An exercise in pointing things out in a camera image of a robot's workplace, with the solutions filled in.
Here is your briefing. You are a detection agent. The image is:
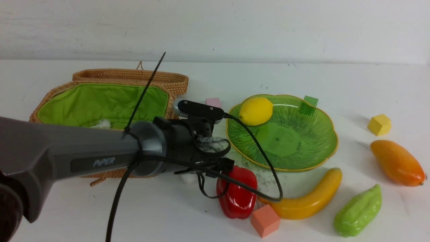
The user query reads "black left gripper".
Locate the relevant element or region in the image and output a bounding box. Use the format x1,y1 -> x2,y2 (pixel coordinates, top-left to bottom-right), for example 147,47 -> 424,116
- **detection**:
153,117 -> 235,177

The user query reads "yellow plastic lemon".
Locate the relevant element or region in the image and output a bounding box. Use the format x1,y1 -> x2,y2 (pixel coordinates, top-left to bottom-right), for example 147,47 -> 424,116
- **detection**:
239,97 -> 273,126

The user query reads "red plastic bell pepper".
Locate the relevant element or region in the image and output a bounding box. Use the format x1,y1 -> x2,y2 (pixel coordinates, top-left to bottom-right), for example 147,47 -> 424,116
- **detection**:
218,166 -> 258,219

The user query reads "yellow plastic banana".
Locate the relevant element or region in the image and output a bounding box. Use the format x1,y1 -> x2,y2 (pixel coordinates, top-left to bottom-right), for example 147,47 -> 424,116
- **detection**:
258,167 -> 343,220

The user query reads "green plastic bitter gourd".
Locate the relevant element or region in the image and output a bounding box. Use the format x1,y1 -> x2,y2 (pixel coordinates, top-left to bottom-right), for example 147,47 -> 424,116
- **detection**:
333,184 -> 382,238

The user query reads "orange plastic mango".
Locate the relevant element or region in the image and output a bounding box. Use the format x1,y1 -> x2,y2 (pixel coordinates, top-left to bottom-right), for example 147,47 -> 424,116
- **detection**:
370,140 -> 426,187

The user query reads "white plastic radish with leaves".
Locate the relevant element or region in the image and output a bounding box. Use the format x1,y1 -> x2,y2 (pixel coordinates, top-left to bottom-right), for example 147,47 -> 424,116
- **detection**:
181,173 -> 198,184

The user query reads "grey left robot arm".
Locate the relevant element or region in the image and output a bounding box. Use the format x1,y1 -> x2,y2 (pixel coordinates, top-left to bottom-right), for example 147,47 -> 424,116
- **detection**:
1,117 -> 234,242

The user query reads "pink foam cube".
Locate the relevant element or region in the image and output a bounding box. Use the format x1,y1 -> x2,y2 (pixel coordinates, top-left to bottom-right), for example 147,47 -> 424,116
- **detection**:
205,98 -> 222,109

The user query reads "woven rattan basket lid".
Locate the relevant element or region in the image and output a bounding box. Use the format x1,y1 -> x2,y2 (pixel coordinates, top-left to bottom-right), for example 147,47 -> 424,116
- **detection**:
72,62 -> 189,95

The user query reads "woven rattan basket green lining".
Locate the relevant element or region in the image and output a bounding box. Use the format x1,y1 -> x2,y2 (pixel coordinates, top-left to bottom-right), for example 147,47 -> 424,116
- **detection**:
29,80 -> 178,130

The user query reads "green leaf-shaped glass plate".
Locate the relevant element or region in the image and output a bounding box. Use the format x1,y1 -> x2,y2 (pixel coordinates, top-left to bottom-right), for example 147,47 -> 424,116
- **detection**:
226,94 -> 339,172

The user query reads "orange foam cube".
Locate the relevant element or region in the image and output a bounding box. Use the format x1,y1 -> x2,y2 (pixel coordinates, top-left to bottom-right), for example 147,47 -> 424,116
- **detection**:
251,205 -> 281,238

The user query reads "green foam cube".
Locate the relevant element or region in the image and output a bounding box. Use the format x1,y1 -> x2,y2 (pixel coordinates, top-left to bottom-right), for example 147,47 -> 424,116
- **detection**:
299,95 -> 318,115

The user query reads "yellow foam cube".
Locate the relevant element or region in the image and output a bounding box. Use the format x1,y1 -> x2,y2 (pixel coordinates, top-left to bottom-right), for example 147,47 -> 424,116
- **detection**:
367,114 -> 392,136

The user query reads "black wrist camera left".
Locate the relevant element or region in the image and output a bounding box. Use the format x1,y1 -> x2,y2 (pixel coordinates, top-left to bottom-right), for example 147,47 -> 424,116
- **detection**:
173,99 -> 225,123

